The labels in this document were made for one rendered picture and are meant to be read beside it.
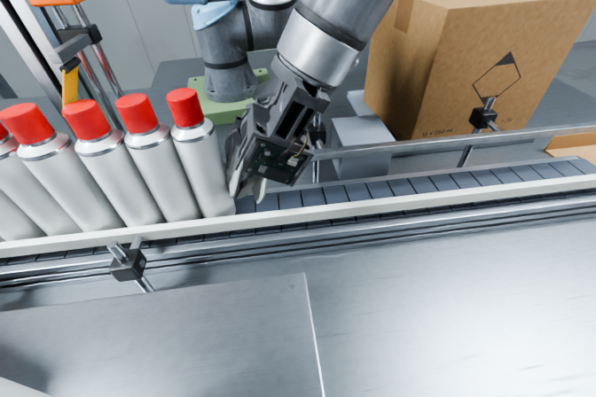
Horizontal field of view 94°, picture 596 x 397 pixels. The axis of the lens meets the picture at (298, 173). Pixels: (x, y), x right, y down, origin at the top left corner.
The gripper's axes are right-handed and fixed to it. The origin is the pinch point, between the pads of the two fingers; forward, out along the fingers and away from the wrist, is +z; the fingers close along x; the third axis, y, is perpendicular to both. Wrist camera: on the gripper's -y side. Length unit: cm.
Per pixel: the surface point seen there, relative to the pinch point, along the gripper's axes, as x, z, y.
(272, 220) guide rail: 5.2, 0.1, 4.7
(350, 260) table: 18.8, 1.3, 7.9
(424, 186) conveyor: 29.2, -10.5, -1.1
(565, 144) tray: 65, -27, -12
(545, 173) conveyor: 48, -22, -1
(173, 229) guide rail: -6.8, 6.3, 4.7
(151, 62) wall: -52, 96, -234
